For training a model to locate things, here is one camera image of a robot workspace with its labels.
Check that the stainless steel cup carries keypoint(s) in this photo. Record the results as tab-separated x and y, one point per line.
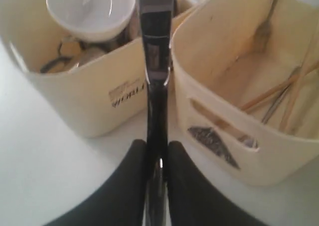
73	53

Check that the stainless steel knife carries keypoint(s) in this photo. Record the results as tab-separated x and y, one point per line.
155	23

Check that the cream bin with triangle mark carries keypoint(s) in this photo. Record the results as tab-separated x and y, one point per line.
224	86

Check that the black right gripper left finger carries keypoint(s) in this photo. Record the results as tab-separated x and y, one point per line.
119	201

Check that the cream bin with circle mark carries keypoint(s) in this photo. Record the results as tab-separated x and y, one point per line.
93	99

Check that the stainless steel spoon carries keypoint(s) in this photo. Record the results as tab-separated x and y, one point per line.
276	103

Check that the white ceramic bowl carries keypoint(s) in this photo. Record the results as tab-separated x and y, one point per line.
92	20

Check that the stainless steel fork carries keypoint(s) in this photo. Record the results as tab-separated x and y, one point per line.
264	30

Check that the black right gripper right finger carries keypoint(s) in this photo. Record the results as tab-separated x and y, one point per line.
194	201

